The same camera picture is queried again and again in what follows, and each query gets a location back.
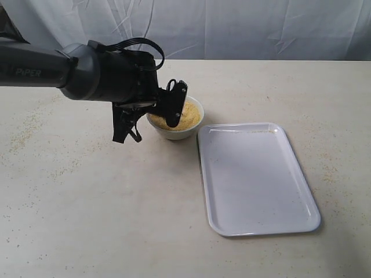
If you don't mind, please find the black cable loop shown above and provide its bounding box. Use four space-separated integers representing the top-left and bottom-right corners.
95 38 165 71

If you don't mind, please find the white plastic tray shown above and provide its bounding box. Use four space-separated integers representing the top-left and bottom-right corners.
197 123 321 237

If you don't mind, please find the white backdrop curtain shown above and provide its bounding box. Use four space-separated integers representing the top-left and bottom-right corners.
1 1 370 60

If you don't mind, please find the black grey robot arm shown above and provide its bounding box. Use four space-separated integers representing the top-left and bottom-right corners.
1 32 164 143

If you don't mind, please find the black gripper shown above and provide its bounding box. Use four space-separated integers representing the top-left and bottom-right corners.
98 50 158 144

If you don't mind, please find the white bowl of yellow grains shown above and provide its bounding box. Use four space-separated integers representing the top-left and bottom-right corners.
147 96 205 141

